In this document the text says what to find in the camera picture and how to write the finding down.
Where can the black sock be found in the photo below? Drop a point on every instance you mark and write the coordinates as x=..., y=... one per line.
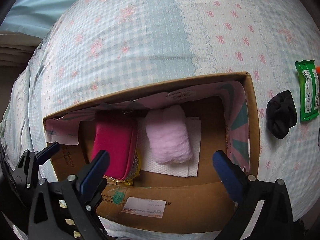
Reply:
x=281, y=114

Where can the magenta leather pouch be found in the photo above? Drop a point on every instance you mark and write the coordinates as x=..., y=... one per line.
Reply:
x=119, y=139

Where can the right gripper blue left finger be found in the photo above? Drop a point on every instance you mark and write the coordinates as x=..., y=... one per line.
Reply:
x=92, y=175

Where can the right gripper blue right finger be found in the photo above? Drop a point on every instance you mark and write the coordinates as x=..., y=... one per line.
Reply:
x=230, y=175

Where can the beige curtain left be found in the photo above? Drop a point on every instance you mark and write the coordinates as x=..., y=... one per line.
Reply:
x=17, y=48

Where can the cardboard box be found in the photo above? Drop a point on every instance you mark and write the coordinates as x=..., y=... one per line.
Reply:
x=162, y=178

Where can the pink fluffy plush item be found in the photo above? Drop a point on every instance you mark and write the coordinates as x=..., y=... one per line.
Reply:
x=168, y=136

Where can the light blue curtain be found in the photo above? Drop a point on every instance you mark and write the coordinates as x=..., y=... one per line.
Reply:
x=34, y=17

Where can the white paper napkin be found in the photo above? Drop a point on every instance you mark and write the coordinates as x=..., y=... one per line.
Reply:
x=185, y=170

